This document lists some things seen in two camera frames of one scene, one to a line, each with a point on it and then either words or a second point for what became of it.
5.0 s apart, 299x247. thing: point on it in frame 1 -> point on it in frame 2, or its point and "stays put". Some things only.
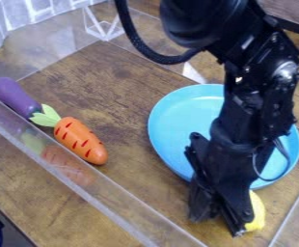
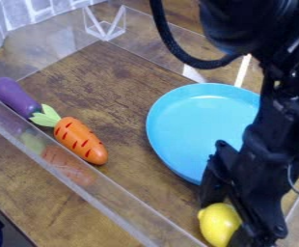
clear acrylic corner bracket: (102, 29) stays put
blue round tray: (186, 112) stays put
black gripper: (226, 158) -> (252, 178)
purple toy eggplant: (17, 96) stays put
